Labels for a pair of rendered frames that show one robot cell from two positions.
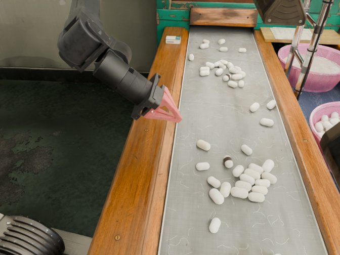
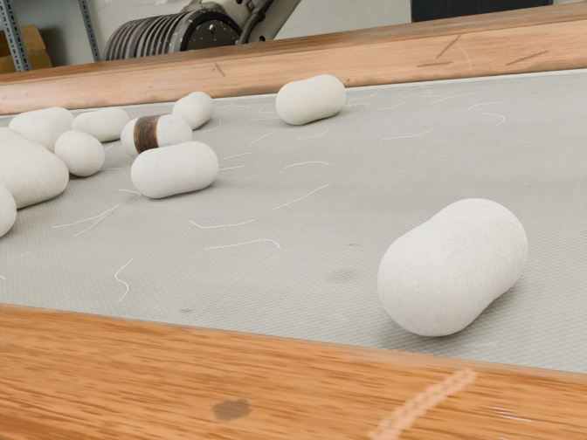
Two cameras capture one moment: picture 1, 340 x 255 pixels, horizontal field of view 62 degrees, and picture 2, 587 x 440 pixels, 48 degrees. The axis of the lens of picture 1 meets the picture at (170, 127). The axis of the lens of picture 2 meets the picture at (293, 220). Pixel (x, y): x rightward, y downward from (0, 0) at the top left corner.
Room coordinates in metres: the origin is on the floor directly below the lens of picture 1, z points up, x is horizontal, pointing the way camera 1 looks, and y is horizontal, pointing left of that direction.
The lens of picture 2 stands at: (0.64, -0.38, 0.80)
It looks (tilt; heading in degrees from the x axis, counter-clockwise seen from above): 20 degrees down; 114
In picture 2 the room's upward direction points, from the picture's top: 10 degrees counter-clockwise
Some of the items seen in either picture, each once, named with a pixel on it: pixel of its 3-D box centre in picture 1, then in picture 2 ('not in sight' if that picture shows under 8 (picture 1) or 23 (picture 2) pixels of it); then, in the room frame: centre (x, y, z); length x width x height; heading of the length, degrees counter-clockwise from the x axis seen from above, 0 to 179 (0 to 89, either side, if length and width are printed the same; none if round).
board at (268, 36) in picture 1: (300, 35); not in sight; (1.21, -0.57, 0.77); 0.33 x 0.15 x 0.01; 84
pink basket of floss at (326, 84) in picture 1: (310, 68); not in sight; (1.00, -0.55, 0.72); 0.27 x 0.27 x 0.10
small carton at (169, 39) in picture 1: (173, 39); not in sight; (1.15, -0.01, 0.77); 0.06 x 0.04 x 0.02; 84
